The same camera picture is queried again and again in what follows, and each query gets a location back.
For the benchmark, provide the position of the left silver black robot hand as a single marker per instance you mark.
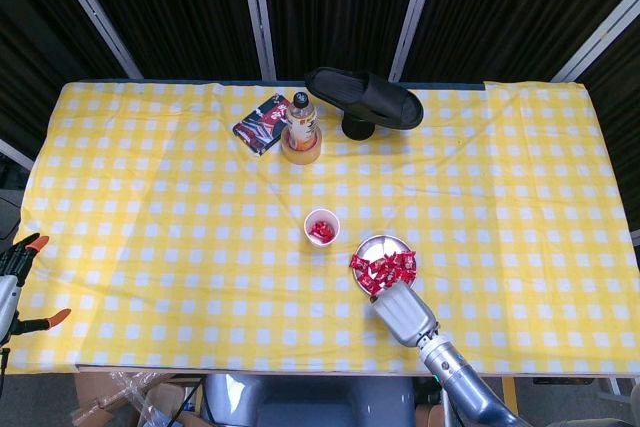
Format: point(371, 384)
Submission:
point(9, 297)

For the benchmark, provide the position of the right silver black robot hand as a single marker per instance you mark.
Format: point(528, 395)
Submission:
point(405, 314)

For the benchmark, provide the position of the red candy pile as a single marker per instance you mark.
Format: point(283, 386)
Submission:
point(385, 269)
point(321, 230)

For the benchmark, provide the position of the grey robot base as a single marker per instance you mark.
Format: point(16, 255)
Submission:
point(310, 407)

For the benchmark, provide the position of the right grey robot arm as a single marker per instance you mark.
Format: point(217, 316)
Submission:
point(460, 377)

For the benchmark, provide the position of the white paper cup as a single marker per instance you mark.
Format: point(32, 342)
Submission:
point(320, 214)

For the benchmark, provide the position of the round metal plate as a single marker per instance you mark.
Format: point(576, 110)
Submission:
point(380, 247)

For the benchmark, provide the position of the brown cardboard box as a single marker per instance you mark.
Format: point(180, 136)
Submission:
point(95, 392)

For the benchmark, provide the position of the yellow table leg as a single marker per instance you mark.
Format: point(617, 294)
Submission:
point(511, 397)

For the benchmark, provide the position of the clear plastic wrap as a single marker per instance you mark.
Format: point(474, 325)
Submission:
point(125, 387)

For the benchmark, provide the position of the yellowish clear tape roll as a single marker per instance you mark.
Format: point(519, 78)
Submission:
point(300, 157)

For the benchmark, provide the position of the black mesh pen holder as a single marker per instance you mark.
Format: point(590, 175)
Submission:
point(357, 131)

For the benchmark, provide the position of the yellow white checked tablecloth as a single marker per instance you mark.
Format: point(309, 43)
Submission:
point(200, 247)

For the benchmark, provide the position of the orange drink plastic bottle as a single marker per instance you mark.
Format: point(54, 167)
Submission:
point(301, 122)

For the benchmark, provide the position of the black rubber slipper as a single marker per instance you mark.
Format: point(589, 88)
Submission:
point(350, 89)

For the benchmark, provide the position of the dark blue red snack box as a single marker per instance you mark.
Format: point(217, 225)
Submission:
point(260, 124)

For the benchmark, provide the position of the white partition post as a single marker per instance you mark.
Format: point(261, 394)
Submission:
point(95, 14)
point(415, 17)
point(15, 154)
point(257, 17)
point(600, 37)

